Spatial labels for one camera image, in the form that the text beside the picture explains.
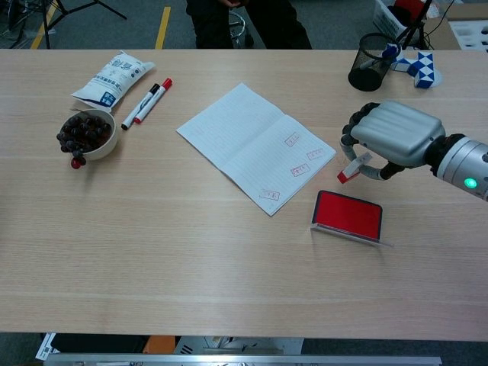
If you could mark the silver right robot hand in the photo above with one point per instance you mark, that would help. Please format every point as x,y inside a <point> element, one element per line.
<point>400,133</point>

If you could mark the red and white stamp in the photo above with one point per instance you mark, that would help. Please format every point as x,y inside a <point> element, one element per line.
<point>348,173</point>

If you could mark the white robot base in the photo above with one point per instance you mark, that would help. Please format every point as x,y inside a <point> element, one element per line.
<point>236,343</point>

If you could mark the open lined notebook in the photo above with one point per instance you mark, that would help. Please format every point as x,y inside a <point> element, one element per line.
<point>244,137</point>

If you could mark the black mesh pen holder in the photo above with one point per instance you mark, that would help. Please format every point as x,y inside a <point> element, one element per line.
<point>366,78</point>

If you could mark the blue white snake puzzle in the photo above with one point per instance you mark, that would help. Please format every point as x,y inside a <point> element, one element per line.
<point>423,72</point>

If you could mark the blue-capped marker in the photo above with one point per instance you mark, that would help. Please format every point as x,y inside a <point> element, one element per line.
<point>389,50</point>

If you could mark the red ink pad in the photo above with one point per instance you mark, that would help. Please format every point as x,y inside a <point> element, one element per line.
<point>347,215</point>

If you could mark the brown cardboard box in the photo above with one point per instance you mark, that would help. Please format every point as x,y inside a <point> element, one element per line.
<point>442,34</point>

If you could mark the black light stand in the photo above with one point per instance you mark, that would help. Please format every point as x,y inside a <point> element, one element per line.
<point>413,24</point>

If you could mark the white plastic basket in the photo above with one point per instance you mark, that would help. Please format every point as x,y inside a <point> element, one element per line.
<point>387,21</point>

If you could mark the red object in basket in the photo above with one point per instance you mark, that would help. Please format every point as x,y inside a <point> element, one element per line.
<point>408,5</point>

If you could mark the chrome stool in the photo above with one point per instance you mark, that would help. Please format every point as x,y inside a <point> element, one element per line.
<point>238,23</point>

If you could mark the person in black clothes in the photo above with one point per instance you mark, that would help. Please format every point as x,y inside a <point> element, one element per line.
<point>209,26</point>

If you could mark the red-capped whiteboard marker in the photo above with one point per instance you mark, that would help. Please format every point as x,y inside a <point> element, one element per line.
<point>152,101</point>

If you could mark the black-capped whiteboard marker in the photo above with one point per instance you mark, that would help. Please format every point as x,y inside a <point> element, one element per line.
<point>141,106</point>

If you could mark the white snack bag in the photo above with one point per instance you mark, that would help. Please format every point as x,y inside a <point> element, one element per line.
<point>114,76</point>

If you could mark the beige bowl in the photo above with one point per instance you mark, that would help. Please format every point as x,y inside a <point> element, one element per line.
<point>104,148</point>

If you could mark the dark grape bunch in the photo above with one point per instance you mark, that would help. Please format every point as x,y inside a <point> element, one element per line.
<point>82,133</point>

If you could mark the orange object under table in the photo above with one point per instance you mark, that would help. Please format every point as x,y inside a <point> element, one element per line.
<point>160,345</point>

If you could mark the black tripod stand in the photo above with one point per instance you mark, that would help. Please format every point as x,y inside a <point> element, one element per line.
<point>45,23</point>

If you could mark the white printed paper sheet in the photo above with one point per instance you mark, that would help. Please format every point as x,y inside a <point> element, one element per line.
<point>45,347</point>

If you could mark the aluminium rail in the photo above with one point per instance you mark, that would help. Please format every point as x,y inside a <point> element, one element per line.
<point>228,360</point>

